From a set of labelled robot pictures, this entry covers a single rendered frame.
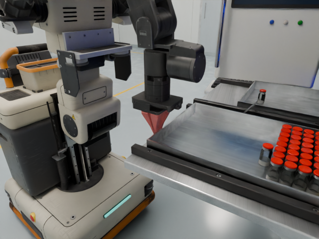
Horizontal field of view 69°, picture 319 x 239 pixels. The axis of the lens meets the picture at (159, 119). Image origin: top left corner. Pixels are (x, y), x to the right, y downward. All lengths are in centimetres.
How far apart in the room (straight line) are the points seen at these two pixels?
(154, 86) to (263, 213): 31
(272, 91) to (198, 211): 93
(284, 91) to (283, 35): 41
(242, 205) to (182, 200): 123
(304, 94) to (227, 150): 51
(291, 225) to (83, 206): 103
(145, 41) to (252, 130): 38
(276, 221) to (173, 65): 31
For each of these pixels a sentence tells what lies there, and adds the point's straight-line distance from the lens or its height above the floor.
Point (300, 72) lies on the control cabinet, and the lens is 137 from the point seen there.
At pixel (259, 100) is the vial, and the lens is 85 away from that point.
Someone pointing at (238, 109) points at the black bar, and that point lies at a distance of 75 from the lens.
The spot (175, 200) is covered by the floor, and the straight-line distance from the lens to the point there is 166.
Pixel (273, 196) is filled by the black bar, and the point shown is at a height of 90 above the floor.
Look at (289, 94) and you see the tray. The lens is 100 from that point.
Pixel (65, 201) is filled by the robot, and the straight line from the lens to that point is 135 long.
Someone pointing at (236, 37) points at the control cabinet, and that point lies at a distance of 134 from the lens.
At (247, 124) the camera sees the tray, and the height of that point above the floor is 89.
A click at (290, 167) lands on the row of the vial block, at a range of 47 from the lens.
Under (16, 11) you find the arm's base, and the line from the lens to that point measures 84.
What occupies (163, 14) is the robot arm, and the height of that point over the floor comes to 117.
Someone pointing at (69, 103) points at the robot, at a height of 84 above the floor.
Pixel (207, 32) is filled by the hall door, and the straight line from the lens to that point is 628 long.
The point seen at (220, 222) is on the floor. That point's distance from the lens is 158.
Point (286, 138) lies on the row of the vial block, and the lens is 57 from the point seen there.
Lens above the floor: 118
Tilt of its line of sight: 26 degrees down
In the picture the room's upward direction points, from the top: straight up
